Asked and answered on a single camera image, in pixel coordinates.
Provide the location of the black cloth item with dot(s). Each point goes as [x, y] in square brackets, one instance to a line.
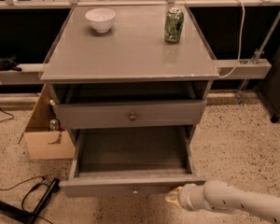
[7, 64]

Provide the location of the dark grey cart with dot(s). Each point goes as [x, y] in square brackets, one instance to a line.
[270, 88]

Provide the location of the grey metal rail frame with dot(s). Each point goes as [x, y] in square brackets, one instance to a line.
[242, 68]

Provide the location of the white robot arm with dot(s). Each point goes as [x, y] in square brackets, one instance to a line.
[218, 196]

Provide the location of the white ceramic bowl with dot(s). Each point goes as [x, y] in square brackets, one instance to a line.
[101, 19]

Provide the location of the black stand base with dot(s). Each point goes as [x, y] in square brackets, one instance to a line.
[30, 217]

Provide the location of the grey drawer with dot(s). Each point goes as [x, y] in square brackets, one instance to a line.
[127, 161]
[130, 114]

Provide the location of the grey drawer cabinet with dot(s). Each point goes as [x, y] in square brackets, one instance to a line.
[144, 91]

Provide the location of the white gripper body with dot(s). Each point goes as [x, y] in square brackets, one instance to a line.
[185, 196]

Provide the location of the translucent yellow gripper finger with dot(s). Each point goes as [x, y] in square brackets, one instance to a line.
[172, 197]

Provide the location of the grey top drawer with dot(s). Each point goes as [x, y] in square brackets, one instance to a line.
[130, 114]

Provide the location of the green soda can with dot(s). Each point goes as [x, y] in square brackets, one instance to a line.
[173, 24]

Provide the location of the cardboard box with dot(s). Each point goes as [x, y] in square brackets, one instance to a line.
[43, 142]

